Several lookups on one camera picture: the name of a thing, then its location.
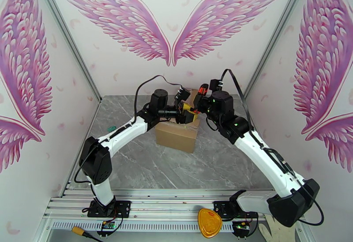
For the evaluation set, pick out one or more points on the brown cardboard express box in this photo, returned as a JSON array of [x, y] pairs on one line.
[[176, 136], [194, 93]]

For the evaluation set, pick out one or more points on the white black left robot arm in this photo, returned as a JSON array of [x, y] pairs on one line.
[[124, 132]]

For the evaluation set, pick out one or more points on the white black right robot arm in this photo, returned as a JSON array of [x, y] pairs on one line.
[[264, 155]]

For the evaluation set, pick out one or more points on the small green object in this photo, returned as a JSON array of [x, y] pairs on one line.
[[111, 128]]

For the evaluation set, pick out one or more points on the orange rounded plastic case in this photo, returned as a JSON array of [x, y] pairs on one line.
[[209, 223]]

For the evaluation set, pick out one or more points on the small green circuit board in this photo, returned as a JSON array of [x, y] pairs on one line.
[[108, 225], [240, 225]]

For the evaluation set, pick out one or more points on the white work glove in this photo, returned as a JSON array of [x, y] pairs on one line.
[[275, 234]]

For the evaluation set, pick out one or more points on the aluminium corner post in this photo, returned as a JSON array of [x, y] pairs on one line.
[[66, 35], [274, 39]]

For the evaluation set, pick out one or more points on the aluminium rail frame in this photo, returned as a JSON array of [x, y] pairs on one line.
[[165, 202]]

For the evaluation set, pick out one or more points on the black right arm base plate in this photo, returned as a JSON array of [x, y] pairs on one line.
[[220, 208]]

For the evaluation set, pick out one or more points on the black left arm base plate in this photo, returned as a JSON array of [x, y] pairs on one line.
[[122, 208]]

